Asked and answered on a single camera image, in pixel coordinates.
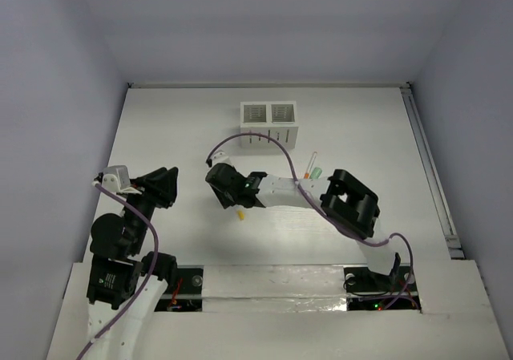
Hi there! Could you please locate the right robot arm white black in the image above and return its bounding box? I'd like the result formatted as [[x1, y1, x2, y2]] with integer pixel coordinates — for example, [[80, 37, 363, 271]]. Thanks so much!
[[205, 163, 401, 289]]

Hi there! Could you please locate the aluminium rail right side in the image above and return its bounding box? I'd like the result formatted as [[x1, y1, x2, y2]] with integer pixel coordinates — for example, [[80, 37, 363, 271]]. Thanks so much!
[[400, 86, 466, 260]]

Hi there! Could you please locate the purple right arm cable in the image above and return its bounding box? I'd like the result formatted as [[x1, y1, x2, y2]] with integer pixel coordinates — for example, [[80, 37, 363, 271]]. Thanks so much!
[[206, 133, 414, 311]]

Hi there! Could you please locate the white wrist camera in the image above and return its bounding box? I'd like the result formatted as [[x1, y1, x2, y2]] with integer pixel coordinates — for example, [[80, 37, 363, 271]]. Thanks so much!
[[206, 150, 232, 168], [92, 165, 142, 195]]

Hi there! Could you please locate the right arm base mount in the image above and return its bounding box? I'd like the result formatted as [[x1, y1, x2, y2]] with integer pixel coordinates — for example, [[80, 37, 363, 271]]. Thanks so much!
[[343, 265, 421, 311]]

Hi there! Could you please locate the white two-compartment slotted organizer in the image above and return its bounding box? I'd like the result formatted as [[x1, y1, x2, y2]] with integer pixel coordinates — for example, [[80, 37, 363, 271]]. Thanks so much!
[[240, 101, 299, 150]]

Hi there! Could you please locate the white marker orange cap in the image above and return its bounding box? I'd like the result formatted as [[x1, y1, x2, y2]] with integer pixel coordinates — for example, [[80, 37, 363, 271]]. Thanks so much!
[[303, 151, 317, 179]]

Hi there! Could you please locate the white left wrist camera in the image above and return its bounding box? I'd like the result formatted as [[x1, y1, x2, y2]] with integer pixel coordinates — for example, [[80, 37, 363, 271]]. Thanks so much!
[[92, 165, 142, 195]]

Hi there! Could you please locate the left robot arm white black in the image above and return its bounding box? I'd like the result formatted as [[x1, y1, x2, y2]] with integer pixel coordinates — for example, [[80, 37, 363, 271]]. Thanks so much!
[[77, 165, 179, 359]]

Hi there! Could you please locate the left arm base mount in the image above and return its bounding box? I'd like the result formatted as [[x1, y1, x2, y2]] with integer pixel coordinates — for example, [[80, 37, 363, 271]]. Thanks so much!
[[155, 266, 204, 313]]

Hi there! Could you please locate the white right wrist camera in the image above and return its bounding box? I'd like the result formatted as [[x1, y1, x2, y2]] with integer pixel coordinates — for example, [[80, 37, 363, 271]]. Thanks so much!
[[206, 150, 232, 168]]

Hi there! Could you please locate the green correction tape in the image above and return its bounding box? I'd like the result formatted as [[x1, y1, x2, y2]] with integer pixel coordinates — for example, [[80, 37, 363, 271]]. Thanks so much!
[[309, 167, 323, 180]]

